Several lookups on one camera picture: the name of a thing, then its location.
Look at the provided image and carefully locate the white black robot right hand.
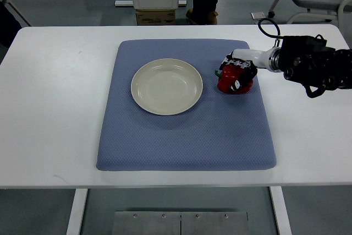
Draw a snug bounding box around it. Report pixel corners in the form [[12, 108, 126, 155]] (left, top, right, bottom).
[[218, 48, 280, 77]]

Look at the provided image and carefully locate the red bell pepper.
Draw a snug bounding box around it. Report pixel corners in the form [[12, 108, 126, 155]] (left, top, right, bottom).
[[215, 64, 257, 94]]

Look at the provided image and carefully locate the cream round plate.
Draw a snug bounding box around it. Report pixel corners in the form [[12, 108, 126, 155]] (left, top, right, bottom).
[[130, 58, 204, 116]]

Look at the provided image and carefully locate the grey metal floor plate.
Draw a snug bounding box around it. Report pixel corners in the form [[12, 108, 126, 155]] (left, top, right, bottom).
[[112, 211, 250, 234]]

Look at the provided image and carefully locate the tan work boot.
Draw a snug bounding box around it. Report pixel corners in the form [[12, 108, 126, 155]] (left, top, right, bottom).
[[186, 8, 218, 25]]

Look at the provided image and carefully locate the blue textured mat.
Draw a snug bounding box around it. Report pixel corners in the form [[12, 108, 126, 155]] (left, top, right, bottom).
[[96, 39, 276, 171]]

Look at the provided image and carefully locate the cardboard box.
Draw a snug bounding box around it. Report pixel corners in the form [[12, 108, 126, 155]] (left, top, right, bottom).
[[136, 9, 176, 26]]

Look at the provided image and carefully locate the white base bar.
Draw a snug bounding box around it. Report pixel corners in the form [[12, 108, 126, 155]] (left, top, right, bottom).
[[114, 0, 175, 9]]

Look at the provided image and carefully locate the white table leg right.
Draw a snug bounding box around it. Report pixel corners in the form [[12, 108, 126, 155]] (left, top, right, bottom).
[[269, 186, 292, 235]]

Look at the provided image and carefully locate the white table leg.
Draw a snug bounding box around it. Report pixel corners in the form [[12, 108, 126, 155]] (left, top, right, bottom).
[[66, 189, 88, 235], [269, 186, 292, 235]]

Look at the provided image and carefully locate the white table leg left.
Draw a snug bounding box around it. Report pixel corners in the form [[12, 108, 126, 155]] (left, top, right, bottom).
[[66, 189, 88, 235]]

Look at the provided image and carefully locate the black cable loop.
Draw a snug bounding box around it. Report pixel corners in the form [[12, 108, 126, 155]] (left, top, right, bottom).
[[257, 18, 284, 39]]

